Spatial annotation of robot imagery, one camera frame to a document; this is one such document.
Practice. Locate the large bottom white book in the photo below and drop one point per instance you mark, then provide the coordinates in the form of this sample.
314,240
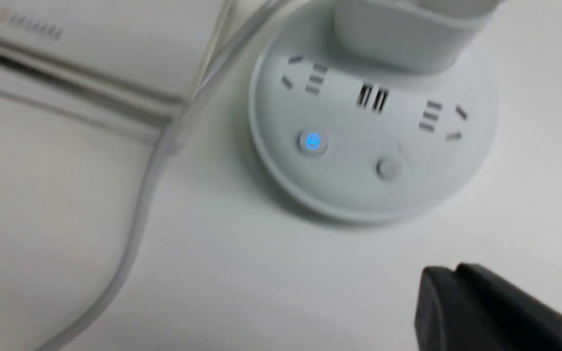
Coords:
93,115

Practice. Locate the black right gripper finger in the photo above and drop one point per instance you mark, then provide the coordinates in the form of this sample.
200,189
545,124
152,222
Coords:
471,308

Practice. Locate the middle white book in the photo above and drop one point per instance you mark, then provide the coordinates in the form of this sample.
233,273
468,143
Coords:
127,100

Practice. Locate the white self-driving textbook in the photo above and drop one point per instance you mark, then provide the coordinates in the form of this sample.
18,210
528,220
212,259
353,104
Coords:
159,47

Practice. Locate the white desk lamp with base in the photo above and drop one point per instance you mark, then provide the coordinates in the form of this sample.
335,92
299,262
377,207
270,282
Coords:
369,111

